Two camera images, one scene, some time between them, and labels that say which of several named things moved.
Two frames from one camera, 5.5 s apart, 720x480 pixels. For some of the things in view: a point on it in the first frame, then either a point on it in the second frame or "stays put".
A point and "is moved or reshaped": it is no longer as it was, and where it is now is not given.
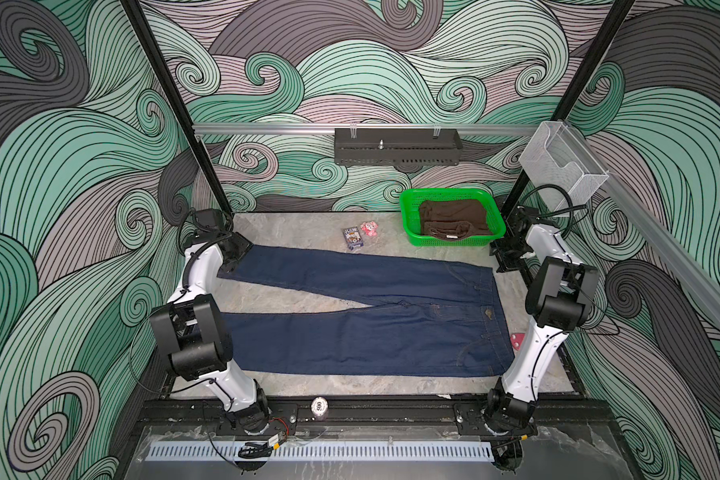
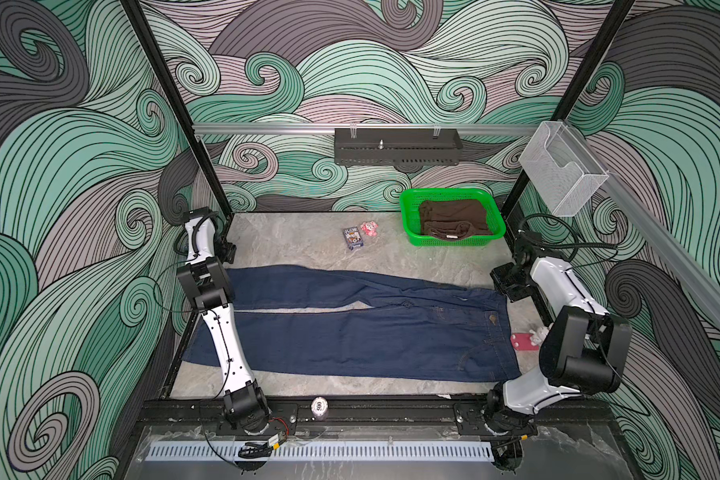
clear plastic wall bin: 557,156 stays put
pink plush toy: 370,228 stays put
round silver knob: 319,406 stays put
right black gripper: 503,264 -> 497,275
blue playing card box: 353,238 stays put
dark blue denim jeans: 426,317 is moved or reshaped
